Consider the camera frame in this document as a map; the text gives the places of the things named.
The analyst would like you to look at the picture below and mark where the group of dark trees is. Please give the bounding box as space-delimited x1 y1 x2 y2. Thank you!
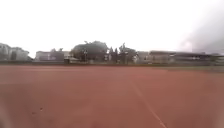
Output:
108 42 138 65

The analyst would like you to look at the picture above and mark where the large dark tree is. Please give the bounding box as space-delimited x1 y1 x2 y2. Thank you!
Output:
70 40 110 63

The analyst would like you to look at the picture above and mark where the long low building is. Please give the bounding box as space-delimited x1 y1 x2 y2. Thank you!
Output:
136 50 224 65

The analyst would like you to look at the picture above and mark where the pale building with trees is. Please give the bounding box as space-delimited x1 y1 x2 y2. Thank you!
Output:
0 42 32 63

